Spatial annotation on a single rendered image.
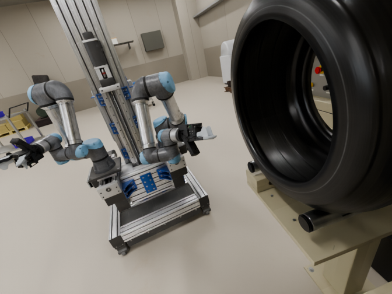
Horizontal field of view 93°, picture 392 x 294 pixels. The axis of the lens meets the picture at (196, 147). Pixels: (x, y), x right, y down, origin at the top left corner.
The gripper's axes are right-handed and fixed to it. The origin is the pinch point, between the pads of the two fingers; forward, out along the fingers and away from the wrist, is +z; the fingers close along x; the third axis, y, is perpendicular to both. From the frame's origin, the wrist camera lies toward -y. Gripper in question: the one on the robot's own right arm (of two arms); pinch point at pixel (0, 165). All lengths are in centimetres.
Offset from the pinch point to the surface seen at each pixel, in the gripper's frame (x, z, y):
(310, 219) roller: -122, 32, -2
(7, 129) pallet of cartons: 690, -545, 180
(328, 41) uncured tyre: -115, 34, -41
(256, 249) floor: -127, -19, 90
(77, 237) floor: 36, -43, 112
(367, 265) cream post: -170, 9, 57
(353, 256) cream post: -160, 11, 47
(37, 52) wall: 591, -727, -73
